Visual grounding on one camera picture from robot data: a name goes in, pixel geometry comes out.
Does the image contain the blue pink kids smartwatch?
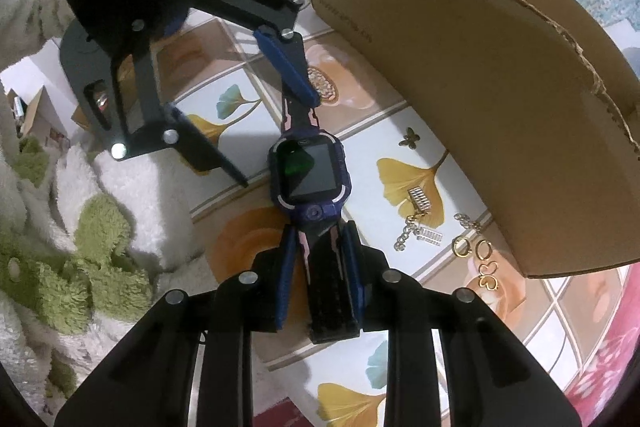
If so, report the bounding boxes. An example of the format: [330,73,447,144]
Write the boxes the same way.
[268,86,363,343]

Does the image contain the gold ring earring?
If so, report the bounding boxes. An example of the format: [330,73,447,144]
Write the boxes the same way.
[451,234,472,258]

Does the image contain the oval crystal brooch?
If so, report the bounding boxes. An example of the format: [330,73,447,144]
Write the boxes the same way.
[308,66,338,104]

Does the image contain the gold heart earring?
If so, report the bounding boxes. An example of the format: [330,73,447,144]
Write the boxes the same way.
[477,261,499,291]

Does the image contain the red floral blanket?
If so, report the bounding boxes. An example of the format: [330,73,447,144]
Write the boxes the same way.
[565,263,639,426]

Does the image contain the gold hoop earring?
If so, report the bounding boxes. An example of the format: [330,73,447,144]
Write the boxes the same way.
[473,239,494,262]

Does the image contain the white green plush blanket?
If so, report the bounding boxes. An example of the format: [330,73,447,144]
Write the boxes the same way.
[0,0,222,423]

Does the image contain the butterfly charm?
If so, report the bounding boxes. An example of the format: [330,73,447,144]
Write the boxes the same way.
[398,127,421,150]

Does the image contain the ginkgo pattern tablecloth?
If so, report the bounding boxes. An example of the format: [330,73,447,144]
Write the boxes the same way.
[156,6,630,426]

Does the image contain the brown cardboard box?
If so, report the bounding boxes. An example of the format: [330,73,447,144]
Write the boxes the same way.
[311,0,639,277]

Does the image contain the silver chain bracelet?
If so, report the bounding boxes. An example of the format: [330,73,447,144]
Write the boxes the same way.
[392,186,445,253]

